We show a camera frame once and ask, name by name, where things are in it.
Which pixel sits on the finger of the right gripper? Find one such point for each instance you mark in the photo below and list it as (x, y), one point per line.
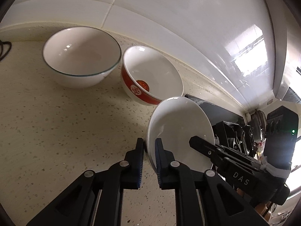
(207, 147)

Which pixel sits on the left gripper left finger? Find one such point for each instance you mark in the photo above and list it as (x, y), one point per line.
(121, 176)

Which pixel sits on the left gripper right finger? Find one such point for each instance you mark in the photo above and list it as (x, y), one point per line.
(175, 175)

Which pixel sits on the plain white bowl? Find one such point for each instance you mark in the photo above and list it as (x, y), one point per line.
(175, 121)

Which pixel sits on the red and white bowl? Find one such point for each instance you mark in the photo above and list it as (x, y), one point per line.
(148, 77)

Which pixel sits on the white bowl green rim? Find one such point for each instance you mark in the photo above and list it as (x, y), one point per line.
(81, 57)

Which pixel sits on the person's right hand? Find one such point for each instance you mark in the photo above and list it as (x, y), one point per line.
(261, 208)

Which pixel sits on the black gas stove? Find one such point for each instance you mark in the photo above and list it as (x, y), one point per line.
(229, 129)

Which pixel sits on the steel kettle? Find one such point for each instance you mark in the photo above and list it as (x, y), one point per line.
(258, 123)

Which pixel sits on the steel range hood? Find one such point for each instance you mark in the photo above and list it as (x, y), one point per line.
(286, 29)

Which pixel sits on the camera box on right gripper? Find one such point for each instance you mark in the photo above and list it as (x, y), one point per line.
(281, 136)

